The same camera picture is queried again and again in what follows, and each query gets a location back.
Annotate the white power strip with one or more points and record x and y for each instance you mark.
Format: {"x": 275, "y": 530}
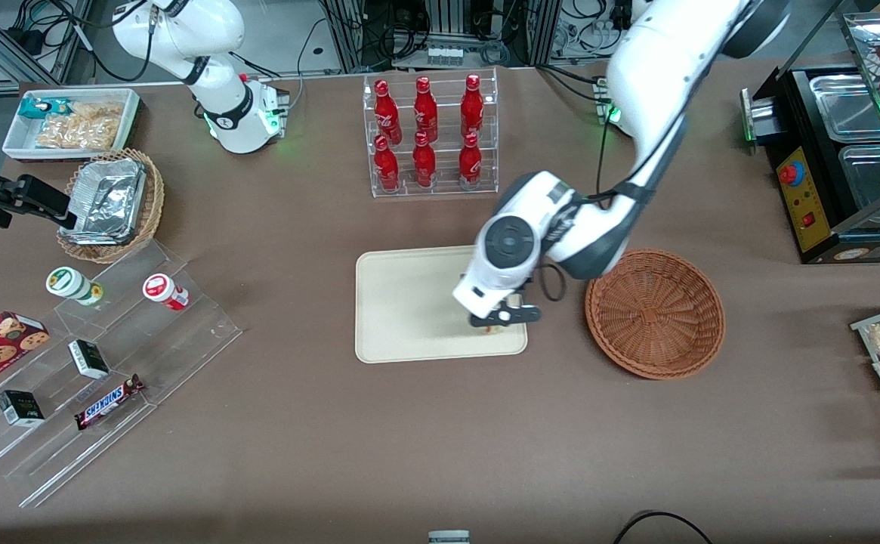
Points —
{"x": 444, "y": 54}

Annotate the beige plastic tray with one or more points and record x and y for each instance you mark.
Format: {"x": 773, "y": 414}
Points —
{"x": 409, "y": 310}

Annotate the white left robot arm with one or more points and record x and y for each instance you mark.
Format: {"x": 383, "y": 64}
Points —
{"x": 659, "y": 68}

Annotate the silver foil container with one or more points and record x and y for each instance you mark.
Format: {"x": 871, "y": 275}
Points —
{"x": 107, "y": 200}

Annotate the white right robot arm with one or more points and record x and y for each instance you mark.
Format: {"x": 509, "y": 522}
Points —
{"x": 213, "y": 30}

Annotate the Snickers chocolate bar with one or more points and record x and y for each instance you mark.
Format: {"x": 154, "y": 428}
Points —
{"x": 107, "y": 402}

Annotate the red cola bottle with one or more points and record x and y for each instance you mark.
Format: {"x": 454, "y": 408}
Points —
{"x": 424, "y": 163}
{"x": 425, "y": 112}
{"x": 470, "y": 163}
{"x": 472, "y": 106}
{"x": 387, "y": 113}
{"x": 387, "y": 168}

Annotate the white rectangular snack bin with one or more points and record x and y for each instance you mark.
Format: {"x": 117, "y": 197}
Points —
{"x": 16, "y": 143}

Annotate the clear bag of crackers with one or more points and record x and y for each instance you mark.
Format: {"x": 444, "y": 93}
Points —
{"x": 84, "y": 125}

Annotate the round brown wicker basket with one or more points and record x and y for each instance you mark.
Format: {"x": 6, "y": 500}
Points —
{"x": 655, "y": 317}

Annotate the clear acrylic step shelf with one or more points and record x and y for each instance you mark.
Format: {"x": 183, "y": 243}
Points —
{"x": 145, "y": 340}

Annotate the small black box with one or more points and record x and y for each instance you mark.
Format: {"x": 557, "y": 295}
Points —
{"x": 20, "y": 409}
{"x": 89, "y": 360}

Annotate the teal snack packet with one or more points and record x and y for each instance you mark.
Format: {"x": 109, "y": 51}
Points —
{"x": 38, "y": 107}

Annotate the small wicker basket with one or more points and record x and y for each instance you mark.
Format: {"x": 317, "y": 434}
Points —
{"x": 152, "y": 204}

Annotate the red lid white bottle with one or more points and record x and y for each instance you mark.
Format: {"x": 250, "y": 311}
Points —
{"x": 164, "y": 292}

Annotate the green lid white bottle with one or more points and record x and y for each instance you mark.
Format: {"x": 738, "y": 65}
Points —
{"x": 69, "y": 285}

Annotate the clear acrylic bottle rack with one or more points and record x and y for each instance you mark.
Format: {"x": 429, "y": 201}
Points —
{"x": 443, "y": 189}

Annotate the grey device edge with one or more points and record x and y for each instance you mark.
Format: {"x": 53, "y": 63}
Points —
{"x": 449, "y": 537}

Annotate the black food warmer machine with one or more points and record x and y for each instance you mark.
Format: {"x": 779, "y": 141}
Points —
{"x": 825, "y": 219}

